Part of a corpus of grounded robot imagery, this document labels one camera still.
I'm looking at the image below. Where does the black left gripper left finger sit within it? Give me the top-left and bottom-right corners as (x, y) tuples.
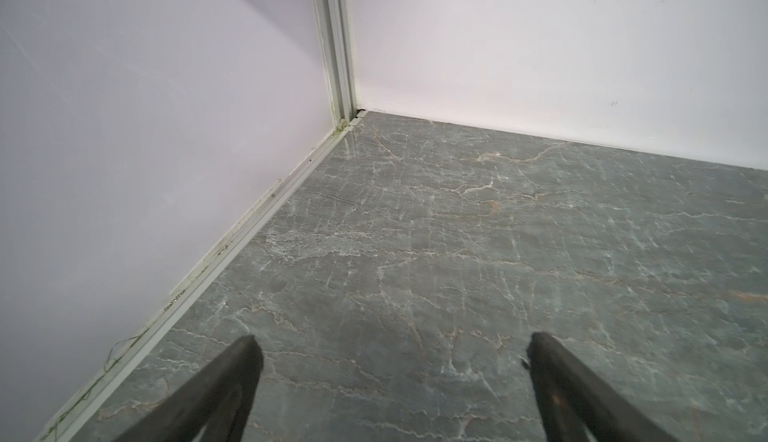
(117, 335), (264, 441)

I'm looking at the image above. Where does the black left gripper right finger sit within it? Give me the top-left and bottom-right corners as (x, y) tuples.
(526, 332), (675, 441)

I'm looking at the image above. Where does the aluminium left corner post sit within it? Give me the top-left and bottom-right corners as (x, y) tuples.
(313, 0), (362, 133)

